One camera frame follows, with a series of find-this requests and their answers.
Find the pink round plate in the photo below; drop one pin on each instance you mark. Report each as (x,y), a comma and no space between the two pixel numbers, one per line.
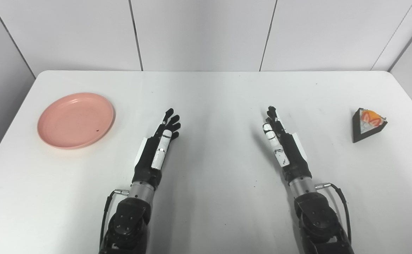
(75,120)

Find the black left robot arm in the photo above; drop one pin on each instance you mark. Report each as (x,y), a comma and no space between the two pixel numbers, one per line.
(128,222)

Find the chocolate cake slice with fruit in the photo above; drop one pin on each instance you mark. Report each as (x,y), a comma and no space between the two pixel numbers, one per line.
(362,128)

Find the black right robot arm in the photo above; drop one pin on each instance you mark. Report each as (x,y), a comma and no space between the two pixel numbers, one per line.
(318,218)

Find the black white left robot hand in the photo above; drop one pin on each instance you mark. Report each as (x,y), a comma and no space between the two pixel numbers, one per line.
(146,158)

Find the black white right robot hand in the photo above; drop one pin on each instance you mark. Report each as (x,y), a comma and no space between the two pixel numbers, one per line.
(294,155)

